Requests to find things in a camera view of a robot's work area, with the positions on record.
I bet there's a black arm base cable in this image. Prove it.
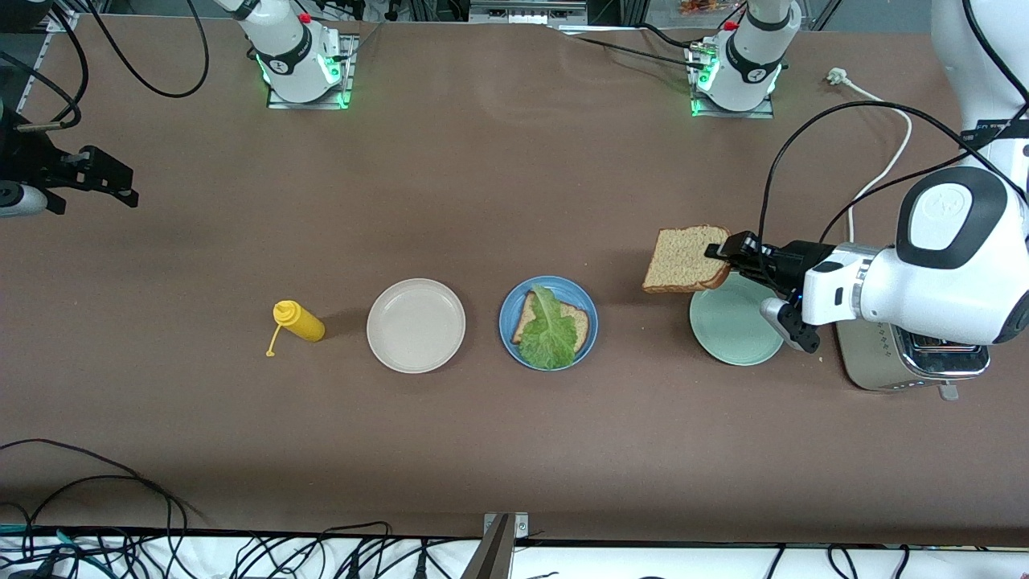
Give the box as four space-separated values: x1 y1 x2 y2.
555 23 708 72

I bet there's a brown bread slice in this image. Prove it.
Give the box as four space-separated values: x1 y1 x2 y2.
511 291 591 355
642 224 733 295

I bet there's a metal mount bracket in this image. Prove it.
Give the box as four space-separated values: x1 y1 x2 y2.
462 512 531 579

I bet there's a beige and chrome toaster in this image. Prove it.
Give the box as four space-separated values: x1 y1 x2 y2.
834 322 991 401

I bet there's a beige plate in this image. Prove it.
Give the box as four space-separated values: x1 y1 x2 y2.
367 278 467 375

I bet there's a yellow mustard squeeze bottle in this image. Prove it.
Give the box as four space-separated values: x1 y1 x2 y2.
265 300 327 358

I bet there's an aluminium table frame rail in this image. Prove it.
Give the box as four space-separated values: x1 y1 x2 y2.
16 12 81 113

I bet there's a black loose cable loop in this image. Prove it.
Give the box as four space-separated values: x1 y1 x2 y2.
0 474 206 579
0 438 190 579

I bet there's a grey metal background frame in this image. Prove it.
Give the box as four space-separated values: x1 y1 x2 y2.
469 0 588 25

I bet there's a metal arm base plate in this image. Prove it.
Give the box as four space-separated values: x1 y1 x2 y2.
267 32 359 110
687 44 777 120

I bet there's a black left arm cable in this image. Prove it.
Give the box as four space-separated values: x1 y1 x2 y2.
757 0 1029 246

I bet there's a white toaster power cord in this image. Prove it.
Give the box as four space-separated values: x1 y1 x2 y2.
828 68 914 246

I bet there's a pale green plate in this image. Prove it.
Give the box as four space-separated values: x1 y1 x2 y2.
689 273 786 367

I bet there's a blue plate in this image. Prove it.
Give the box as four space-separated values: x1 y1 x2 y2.
498 276 599 372

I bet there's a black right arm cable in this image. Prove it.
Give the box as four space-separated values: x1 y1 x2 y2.
0 0 211 133

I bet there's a green lettuce leaf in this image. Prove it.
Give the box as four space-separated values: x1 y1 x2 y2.
519 285 581 371

